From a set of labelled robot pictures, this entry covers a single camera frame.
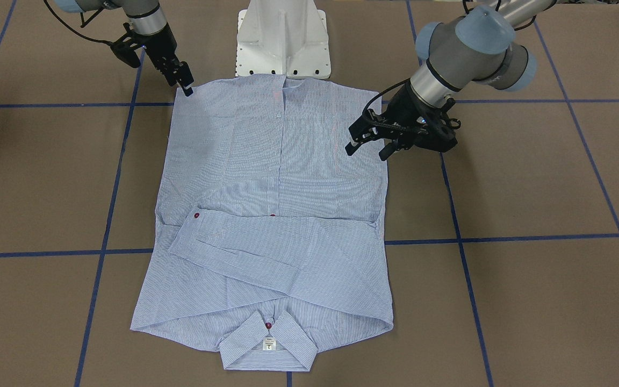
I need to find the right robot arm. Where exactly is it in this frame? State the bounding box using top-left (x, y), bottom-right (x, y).
top-left (44, 1), bottom-right (194, 96)

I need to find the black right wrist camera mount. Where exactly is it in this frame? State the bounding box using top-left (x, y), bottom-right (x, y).
top-left (110, 22), bottom-right (147, 68)

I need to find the light blue striped shirt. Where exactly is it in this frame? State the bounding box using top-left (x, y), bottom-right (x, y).
top-left (130, 74), bottom-right (394, 372)

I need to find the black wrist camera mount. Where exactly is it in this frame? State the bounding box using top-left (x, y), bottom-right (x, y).
top-left (414, 96), bottom-right (461, 153)
top-left (110, 22), bottom-right (147, 68)

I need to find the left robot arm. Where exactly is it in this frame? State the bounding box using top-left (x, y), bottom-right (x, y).
top-left (346, 1), bottom-right (556, 161)

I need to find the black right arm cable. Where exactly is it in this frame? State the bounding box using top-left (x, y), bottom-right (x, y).
top-left (44, 0), bottom-right (127, 46)

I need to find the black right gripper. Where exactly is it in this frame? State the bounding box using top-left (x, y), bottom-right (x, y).
top-left (140, 24), bottom-right (194, 97)

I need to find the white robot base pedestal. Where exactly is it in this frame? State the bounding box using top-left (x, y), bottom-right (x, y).
top-left (235, 1), bottom-right (332, 80)

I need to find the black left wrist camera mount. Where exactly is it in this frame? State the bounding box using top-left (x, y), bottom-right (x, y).
top-left (414, 96), bottom-right (461, 153)

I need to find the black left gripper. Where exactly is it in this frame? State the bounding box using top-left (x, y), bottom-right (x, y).
top-left (346, 81), bottom-right (435, 161)

